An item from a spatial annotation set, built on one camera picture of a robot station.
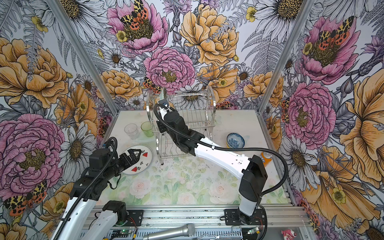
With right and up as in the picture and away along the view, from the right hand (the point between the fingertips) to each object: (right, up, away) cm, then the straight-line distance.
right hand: (163, 116), depth 73 cm
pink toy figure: (+56, -52, -6) cm, 77 cm away
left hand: (-14, -21, +2) cm, 26 cm away
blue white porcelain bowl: (+41, -15, +27) cm, 51 cm away
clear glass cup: (-29, -8, +32) cm, 44 cm away
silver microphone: (+12, -51, -5) cm, 53 cm away
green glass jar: (-20, -6, +36) cm, 42 cm away
